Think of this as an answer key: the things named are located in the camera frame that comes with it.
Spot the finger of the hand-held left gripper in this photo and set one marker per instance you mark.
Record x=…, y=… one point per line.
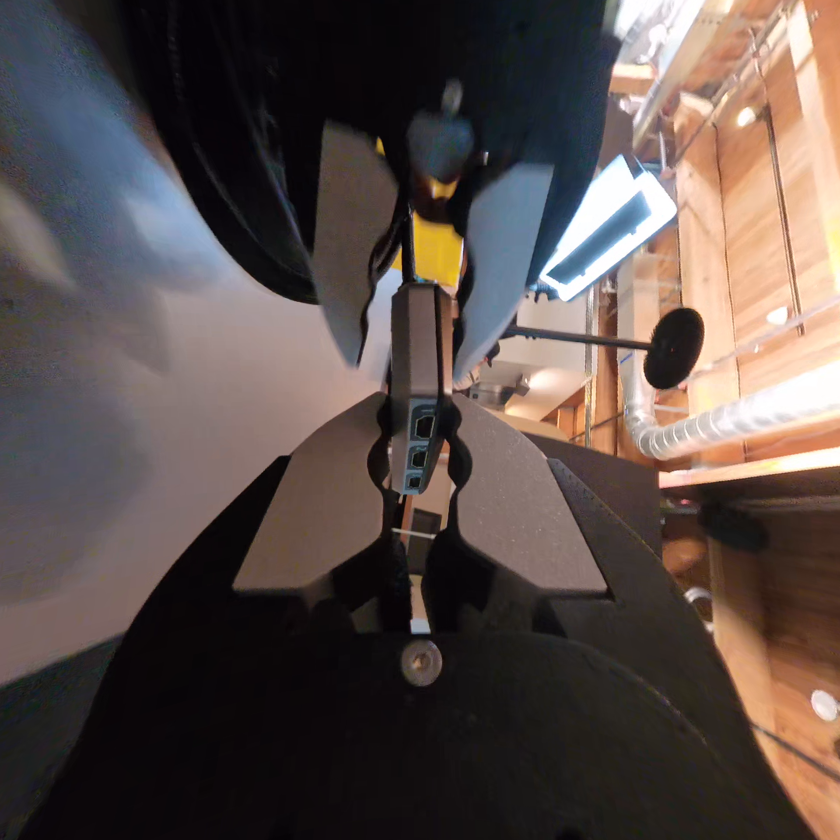
x=348, y=229
x=505, y=249

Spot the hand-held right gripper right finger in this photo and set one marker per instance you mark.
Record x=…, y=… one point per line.
x=525, y=525

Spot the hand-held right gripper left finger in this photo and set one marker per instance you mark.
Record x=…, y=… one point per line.
x=315, y=518

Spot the yellow plastic bin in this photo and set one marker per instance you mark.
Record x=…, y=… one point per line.
x=433, y=249

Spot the black HDMI switch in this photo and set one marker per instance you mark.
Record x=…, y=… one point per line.
x=413, y=348

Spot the LED light panel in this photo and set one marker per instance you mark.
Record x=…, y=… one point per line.
x=646, y=197

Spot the black quilted mat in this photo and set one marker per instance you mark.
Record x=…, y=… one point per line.
x=216, y=131

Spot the white ceiling spotlight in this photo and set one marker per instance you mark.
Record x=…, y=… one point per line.
x=823, y=705

